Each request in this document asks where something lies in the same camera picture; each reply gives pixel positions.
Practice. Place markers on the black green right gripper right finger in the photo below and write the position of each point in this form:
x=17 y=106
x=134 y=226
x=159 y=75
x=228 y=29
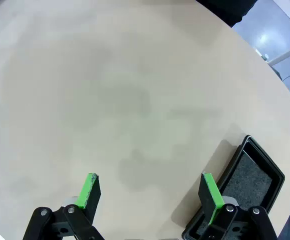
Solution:
x=210 y=197

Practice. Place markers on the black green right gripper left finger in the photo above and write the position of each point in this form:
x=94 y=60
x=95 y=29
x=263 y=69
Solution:
x=91 y=197

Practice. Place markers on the black rectangular plastic tray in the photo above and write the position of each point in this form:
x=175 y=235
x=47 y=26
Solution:
x=250 y=175

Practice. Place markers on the person in black t-shirt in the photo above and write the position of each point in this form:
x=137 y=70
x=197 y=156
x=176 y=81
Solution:
x=222 y=10

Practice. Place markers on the white pipe frame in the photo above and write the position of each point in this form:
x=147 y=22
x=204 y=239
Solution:
x=287 y=53

